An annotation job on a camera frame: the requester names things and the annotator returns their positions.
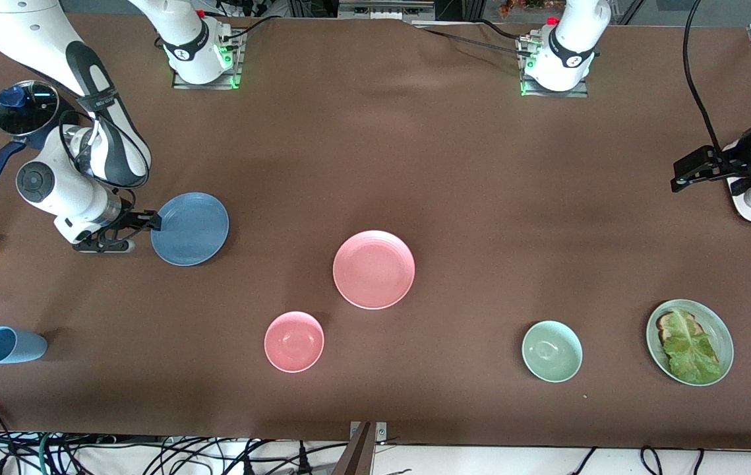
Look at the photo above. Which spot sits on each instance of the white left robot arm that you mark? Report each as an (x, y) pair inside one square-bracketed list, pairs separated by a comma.
[(570, 39)]

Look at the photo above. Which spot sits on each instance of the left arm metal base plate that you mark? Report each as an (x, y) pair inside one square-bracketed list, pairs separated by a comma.
[(583, 89)]

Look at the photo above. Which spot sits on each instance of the green plate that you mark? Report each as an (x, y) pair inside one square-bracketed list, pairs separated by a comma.
[(724, 343)]

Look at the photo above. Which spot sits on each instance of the dark camera pole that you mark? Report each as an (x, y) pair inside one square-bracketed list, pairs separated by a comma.
[(357, 455)]

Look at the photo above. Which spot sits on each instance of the green bowl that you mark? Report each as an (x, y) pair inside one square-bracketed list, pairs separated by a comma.
[(552, 351)]

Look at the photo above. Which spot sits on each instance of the grey metal mount bracket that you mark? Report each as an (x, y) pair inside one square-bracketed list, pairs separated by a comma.
[(380, 432)]

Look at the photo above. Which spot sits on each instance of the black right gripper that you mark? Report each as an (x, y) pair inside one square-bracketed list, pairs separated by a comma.
[(130, 219)]

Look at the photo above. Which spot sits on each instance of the blue plate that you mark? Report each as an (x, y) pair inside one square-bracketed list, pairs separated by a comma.
[(192, 229)]

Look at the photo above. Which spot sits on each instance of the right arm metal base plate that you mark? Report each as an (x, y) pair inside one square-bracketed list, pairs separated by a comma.
[(233, 63)]

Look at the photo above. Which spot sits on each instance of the green lettuce leaf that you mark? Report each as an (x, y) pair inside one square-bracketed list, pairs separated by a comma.
[(691, 349)]

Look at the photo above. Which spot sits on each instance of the pink bowl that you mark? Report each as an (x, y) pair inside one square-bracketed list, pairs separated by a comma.
[(294, 342)]

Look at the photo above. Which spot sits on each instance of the toast bread slice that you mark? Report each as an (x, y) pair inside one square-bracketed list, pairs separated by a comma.
[(664, 323)]

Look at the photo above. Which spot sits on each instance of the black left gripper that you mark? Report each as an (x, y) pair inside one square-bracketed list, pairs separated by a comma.
[(728, 160)]

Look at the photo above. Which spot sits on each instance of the brown table cloth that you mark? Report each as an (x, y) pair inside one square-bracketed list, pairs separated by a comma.
[(480, 165)]

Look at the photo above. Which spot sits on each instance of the pink plate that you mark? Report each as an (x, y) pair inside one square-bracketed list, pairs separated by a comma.
[(374, 269)]

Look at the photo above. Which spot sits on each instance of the glass lid blue knob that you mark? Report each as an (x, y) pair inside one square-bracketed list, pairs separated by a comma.
[(26, 109)]

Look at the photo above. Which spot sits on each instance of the blue cup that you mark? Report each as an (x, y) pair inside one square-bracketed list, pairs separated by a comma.
[(12, 346)]

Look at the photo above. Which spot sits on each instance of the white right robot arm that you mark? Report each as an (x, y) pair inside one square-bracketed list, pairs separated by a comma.
[(72, 198)]

